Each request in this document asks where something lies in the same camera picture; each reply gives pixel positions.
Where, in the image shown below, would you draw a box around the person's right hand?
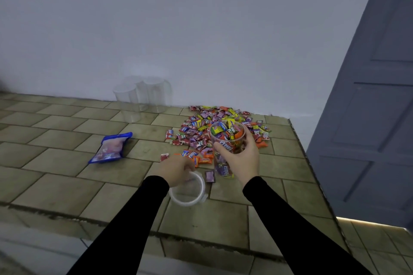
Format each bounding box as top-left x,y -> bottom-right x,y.
214,125 -> 260,188

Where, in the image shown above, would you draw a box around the person's left hand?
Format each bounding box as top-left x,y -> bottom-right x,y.
149,155 -> 196,188

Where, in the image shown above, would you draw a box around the clear plastic candy jar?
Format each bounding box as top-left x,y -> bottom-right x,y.
209,120 -> 247,179

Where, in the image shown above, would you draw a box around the person's right forearm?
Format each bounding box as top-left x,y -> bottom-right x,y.
242,176 -> 373,275

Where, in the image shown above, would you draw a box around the person's left forearm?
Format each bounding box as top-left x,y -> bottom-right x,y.
66,175 -> 170,275

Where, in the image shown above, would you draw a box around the candies inside jar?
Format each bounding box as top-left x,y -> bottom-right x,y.
211,121 -> 245,143

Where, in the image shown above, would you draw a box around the pile of colourful wrapped candies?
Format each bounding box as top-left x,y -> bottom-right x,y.
165,105 -> 272,169

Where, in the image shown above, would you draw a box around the empty clear plastic jar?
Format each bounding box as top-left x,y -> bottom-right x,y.
112,83 -> 143,124
142,76 -> 173,114
124,75 -> 150,113

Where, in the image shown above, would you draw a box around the blue candy bag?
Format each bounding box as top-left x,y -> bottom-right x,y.
88,132 -> 133,165

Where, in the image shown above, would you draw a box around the grey panelled door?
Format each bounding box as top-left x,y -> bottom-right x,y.
305,0 -> 413,232

